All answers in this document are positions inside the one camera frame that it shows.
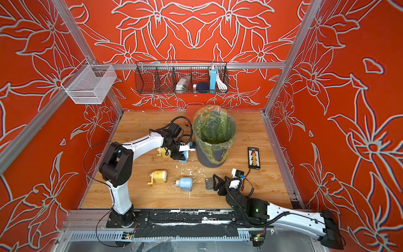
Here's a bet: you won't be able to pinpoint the blue sharpener back row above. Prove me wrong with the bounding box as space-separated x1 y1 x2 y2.
178 151 189 163

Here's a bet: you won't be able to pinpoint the light blue sharpener front row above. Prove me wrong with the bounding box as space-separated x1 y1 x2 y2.
174 177 193 192

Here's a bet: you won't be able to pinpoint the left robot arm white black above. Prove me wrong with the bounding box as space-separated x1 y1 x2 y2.
99 116 196 228

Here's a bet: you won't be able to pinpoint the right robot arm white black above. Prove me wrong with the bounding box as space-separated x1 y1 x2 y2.
212 174 345 250

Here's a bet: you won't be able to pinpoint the yellow sharpener back row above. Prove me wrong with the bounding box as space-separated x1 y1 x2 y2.
157 147 171 158

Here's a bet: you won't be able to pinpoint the yellow sharpener row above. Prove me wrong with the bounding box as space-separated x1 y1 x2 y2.
157 147 171 158
148 170 167 185

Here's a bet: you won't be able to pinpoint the yellow sharpener front row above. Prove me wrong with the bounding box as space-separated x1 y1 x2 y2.
148 170 167 185

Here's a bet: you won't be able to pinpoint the dark grey garbage bin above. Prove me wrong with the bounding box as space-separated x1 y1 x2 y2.
196 142 230 168

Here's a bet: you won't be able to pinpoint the black connector board yellow plugs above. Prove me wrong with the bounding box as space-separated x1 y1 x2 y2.
248 147 261 170

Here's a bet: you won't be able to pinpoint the orange tool case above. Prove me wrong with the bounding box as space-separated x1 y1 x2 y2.
185 105 200 122

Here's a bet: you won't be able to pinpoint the yellow-green plastic bin liner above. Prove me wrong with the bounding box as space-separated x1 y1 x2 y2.
192 105 237 148

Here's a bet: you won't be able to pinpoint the dark blue round object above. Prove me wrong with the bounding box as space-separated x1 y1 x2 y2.
196 82 209 93

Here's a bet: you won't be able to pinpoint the silver packet in basket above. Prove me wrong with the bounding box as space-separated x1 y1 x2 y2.
175 76 191 94

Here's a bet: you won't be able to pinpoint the light blue box in basket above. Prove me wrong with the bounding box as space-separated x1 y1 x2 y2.
209 67 217 93

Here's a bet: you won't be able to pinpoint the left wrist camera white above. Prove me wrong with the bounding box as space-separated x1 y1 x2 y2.
179 142 196 152

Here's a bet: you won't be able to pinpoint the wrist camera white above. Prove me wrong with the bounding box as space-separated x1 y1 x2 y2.
179 142 196 152
229 169 245 189

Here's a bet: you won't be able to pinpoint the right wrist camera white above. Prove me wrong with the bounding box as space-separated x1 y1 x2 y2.
229 169 245 189

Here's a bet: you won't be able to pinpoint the white slotted cable duct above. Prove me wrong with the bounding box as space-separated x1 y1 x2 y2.
69 230 252 243

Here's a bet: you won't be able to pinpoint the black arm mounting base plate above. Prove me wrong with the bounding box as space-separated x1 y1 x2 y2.
105 209 254 236

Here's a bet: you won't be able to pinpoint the black wire wall basket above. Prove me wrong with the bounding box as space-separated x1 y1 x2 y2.
135 60 229 95

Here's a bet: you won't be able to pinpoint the white cable in basket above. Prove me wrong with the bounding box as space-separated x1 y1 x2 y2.
215 71 228 93

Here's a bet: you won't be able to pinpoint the clear plastic wall bin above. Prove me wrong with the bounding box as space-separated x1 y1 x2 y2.
63 65 117 105

